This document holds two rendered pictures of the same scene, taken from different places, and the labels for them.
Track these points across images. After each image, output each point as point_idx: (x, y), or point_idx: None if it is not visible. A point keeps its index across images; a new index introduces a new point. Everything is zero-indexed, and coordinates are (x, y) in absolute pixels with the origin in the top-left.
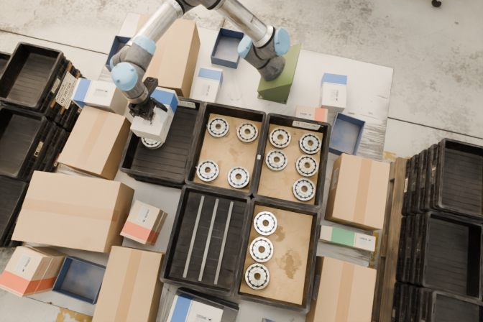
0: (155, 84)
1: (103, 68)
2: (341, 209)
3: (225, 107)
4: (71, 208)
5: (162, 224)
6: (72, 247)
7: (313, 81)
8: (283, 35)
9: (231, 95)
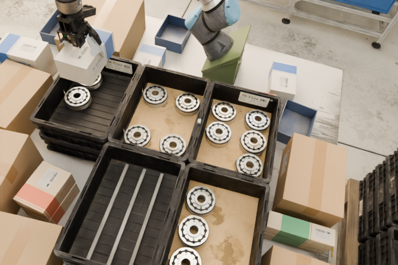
0: (92, 10)
1: (37, 39)
2: (292, 191)
3: (166, 71)
4: None
5: (70, 201)
6: None
7: (260, 73)
8: (234, 3)
9: None
